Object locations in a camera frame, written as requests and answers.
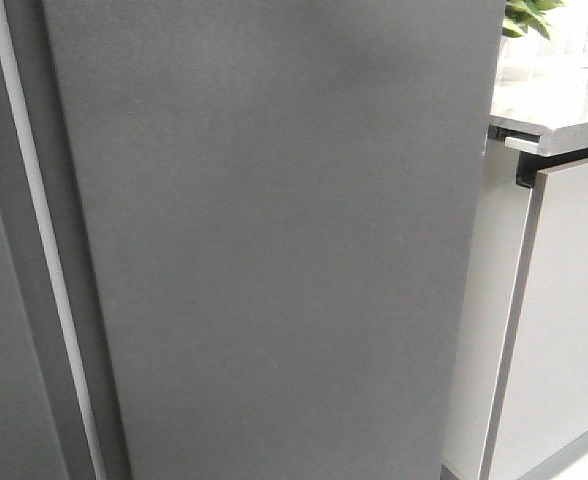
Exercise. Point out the green potted plant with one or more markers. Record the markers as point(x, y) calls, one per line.
point(521, 16)

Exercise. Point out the grey cabinet door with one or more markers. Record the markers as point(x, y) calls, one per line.
point(541, 404)

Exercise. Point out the dark grey fridge door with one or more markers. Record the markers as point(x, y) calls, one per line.
point(273, 202)
point(42, 435)

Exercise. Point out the white curtain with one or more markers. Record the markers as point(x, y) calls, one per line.
point(568, 37)

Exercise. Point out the grey stone countertop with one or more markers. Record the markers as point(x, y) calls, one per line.
point(541, 107)

